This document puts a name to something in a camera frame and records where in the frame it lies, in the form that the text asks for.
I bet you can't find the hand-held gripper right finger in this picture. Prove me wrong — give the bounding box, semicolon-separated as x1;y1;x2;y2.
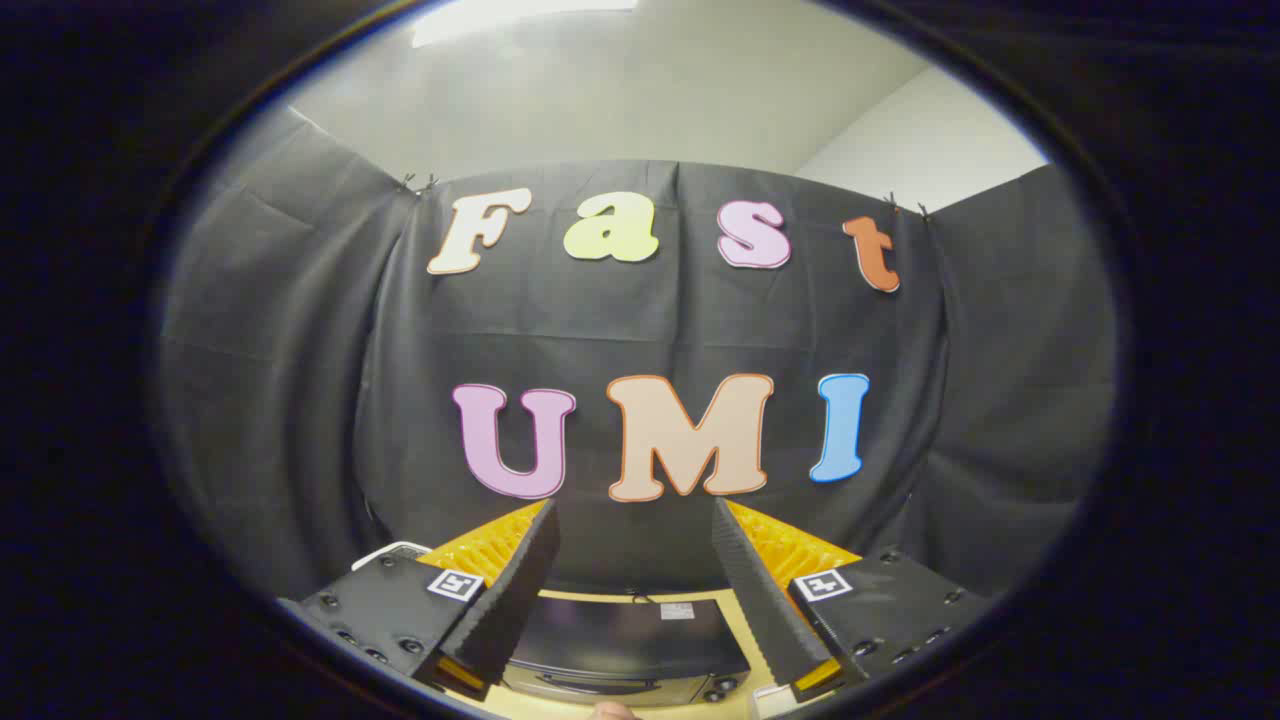
710;497;1001;701

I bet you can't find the ceiling light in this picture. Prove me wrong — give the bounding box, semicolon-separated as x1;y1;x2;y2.
412;0;641;47

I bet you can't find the black toaster oven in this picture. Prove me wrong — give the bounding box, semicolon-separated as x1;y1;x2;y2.
500;588;753;707

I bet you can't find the white plastic device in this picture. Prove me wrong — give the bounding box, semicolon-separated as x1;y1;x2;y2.
352;541;433;571

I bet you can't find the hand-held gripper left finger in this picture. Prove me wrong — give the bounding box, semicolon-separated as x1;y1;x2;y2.
275;498;562;701

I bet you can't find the black backdrop cloth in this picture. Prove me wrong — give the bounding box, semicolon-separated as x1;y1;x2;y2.
160;105;1117;603

